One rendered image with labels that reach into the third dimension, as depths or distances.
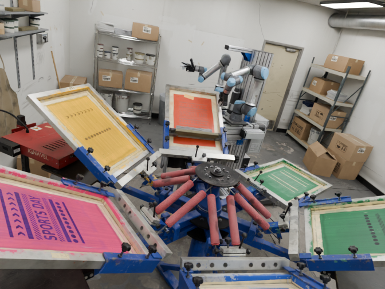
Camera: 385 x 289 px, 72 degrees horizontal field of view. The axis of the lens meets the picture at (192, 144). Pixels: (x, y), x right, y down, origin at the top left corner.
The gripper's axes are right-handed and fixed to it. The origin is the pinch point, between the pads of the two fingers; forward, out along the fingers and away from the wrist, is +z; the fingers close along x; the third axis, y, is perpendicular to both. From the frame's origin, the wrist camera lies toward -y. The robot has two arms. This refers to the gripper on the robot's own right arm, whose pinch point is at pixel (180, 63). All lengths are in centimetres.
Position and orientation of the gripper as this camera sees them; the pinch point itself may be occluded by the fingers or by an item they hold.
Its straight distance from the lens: 355.4
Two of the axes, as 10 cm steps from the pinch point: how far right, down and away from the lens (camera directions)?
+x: 0.8, -5.3, 8.5
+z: -9.8, -1.9, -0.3
